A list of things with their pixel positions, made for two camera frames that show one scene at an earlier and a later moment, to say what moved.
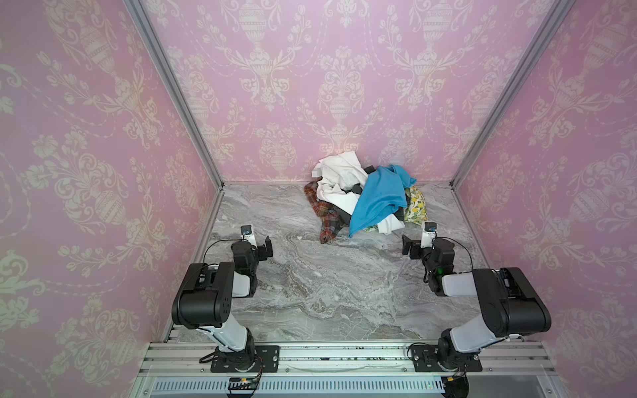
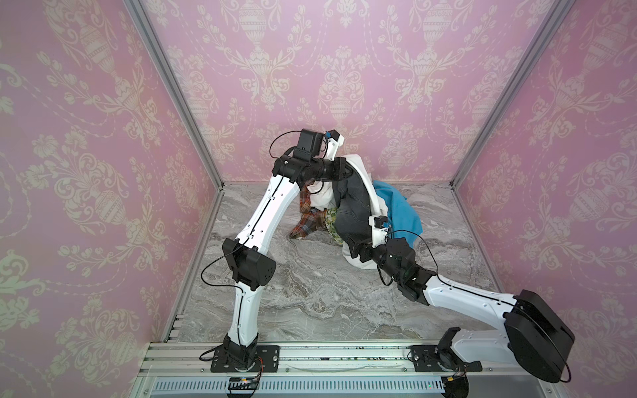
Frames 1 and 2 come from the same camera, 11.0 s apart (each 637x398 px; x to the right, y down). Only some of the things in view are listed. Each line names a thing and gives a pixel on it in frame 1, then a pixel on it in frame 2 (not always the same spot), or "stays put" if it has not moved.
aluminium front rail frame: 184,370 stays put
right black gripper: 410,247 → 362,250
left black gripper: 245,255 → 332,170
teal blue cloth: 384,192 → 404,220
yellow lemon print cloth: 415,209 → 330,222
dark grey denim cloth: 344,215 → 352,212
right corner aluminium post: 554,17 stays put
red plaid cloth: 333,221 → 311,218
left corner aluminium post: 175,84 stays put
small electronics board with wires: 243,385 stays put
